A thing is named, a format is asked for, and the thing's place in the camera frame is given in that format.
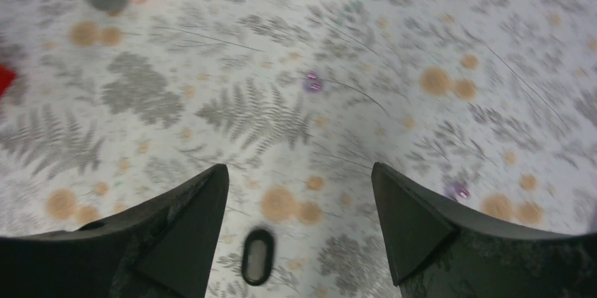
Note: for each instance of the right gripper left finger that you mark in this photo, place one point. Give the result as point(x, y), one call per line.
point(163, 247)

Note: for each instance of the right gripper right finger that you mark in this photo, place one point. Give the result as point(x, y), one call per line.
point(437, 247)

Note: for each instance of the purple earbud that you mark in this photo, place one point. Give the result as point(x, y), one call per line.
point(312, 82)
point(456, 190)

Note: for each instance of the black earbud charging case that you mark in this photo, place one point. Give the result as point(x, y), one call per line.
point(258, 257)

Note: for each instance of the floral patterned mat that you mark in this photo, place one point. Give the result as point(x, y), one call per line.
point(111, 109)

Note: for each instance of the red lego brick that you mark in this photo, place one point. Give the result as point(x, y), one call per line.
point(7, 77)

